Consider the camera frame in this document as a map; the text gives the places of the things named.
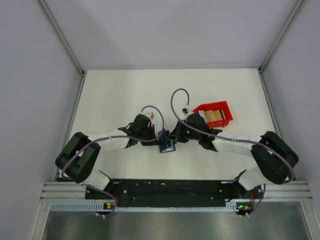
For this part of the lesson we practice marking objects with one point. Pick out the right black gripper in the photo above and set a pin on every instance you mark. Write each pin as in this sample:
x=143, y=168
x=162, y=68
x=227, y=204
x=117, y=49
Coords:
x=176, y=134

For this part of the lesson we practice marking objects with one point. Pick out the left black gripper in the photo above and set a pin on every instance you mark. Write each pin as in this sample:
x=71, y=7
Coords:
x=151, y=127

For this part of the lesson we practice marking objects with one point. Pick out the blue leather card holder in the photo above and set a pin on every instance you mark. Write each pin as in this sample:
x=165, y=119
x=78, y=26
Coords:
x=165, y=144

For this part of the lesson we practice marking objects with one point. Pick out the red plastic bin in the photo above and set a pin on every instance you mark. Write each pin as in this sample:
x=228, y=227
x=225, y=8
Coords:
x=223, y=105

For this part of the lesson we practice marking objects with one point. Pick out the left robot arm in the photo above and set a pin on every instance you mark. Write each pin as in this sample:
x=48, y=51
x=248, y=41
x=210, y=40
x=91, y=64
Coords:
x=78, y=158

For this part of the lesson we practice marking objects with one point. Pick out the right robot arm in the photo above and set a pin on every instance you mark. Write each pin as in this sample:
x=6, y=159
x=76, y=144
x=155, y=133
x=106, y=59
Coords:
x=274, y=159

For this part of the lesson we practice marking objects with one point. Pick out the gold credit card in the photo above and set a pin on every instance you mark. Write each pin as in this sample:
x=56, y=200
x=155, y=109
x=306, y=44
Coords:
x=210, y=116

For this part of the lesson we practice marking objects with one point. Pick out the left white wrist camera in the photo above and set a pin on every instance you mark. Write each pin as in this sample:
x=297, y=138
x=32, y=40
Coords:
x=149, y=115

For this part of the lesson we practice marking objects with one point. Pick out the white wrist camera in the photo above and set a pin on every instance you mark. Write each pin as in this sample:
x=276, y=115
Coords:
x=187, y=112
x=149, y=115

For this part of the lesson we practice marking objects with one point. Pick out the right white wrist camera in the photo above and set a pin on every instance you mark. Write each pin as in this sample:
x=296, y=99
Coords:
x=187, y=112

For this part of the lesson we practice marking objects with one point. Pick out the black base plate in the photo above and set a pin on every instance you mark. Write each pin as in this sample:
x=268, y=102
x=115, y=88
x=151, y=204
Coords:
x=178, y=193

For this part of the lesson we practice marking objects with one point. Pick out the grey slotted cable duct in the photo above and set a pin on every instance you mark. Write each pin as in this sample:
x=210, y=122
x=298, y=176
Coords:
x=65, y=206

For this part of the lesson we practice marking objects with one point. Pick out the aluminium front rail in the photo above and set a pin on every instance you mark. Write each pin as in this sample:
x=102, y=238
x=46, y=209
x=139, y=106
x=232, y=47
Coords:
x=295, y=191

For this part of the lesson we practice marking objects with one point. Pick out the left aluminium frame post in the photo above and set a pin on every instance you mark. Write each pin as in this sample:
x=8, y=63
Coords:
x=60, y=36

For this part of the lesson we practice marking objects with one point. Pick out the aluminium frame post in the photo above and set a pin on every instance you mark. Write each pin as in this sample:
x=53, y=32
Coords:
x=60, y=36
x=297, y=8

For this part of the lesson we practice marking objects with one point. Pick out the right aluminium frame post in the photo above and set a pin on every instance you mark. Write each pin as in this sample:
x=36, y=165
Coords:
x=297, y=8

